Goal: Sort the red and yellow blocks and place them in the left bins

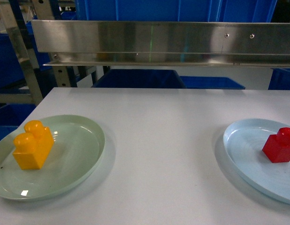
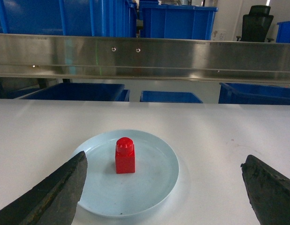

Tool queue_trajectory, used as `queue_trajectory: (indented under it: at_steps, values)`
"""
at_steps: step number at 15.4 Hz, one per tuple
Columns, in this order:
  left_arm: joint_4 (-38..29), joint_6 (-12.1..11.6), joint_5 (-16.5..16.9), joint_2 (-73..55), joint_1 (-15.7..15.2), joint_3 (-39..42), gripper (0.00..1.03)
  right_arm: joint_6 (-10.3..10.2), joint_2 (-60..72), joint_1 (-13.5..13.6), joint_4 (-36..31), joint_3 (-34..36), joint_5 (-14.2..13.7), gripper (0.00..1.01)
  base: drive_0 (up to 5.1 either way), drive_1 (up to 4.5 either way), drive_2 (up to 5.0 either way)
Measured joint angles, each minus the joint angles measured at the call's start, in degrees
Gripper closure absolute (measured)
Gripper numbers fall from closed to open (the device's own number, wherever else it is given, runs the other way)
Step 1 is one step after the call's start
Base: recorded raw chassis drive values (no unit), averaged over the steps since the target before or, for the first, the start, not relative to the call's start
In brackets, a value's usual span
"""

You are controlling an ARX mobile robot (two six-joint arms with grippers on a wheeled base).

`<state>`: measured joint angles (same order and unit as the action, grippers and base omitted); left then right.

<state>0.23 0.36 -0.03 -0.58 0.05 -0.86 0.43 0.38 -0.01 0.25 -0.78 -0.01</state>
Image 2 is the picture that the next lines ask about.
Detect blue bin far right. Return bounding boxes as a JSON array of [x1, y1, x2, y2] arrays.
[[218, 83, 290, 105]]

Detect red toy block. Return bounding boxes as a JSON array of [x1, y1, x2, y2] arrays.
[[115, 137, 136, 174]]

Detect blue bin lower left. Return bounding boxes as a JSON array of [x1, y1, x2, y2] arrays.
[[22, 82, 130, 102]]

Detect black office chair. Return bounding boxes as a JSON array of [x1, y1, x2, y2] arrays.
[[236, 5, 274, 42]]

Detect light blue round plate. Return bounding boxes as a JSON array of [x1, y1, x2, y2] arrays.
[[73, 129, 179, 218]]

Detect large blue bin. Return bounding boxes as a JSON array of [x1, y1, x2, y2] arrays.
[[139, 0, 218, 40], [0, 0, 137, 38]]

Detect stainless steel shelf rail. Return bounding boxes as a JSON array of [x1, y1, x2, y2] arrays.
[[0, 34, 290, 84]]

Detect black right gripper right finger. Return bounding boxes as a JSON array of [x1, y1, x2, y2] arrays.
[[241, 155, 290, 225]]

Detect large blue bin upper right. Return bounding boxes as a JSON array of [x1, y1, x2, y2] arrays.
[[139, 0, 218, 40]]

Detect blue bin lower right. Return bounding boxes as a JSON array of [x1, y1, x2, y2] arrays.
[[140, 90, 202, 103]]

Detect large blue bin upper left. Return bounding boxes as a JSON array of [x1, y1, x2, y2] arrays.
[[0, 0, 137, 38]]

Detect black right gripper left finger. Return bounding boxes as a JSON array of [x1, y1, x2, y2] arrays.
[[0, 151, 87, 225]]

